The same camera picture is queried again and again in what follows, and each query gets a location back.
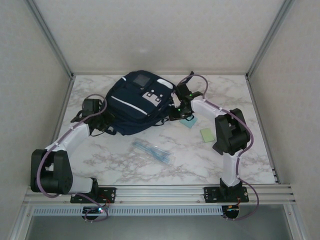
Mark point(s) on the navy blue backpack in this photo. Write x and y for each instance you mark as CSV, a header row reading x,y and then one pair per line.
x,y
130,117

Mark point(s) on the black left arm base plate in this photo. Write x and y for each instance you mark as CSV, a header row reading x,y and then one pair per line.
x,y
110,195

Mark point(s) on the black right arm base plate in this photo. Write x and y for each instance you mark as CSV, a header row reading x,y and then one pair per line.
x,y
212,195

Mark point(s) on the aluminium mounting rail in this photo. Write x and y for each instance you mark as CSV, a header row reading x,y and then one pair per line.
x,y
160,195

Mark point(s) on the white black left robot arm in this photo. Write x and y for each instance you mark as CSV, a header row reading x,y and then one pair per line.
x,y
75,135

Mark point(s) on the aluminium lower frame post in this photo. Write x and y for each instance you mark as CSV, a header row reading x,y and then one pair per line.
x,y
295,222
21,222

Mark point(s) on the clear bag of pens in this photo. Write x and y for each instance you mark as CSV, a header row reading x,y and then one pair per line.
x,y
150,151

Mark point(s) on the aluminium frame post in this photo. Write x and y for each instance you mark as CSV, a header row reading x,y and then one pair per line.
x,y
295,222
52,40
268,40
21,222

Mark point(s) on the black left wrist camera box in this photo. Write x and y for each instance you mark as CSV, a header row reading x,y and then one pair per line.
x,y
90,105

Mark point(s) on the light green note pad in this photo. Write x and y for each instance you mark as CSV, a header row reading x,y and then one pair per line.
x,y
207,135

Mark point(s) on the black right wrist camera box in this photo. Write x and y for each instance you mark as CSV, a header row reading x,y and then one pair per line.
x,y
183,90

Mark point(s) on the aluminium table side rail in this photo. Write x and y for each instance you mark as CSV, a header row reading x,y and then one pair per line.
x,y
60,117
272,155

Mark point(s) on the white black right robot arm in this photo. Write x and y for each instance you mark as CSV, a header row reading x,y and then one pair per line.
x,y
230,170

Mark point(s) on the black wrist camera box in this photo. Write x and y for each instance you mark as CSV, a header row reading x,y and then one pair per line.
x,y
183,90
90,105

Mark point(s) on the light blue note pad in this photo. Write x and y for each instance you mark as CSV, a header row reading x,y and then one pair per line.
x,y
190,123

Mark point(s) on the small black controller board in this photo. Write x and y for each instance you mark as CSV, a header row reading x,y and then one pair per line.
x,y
92,210
231,212

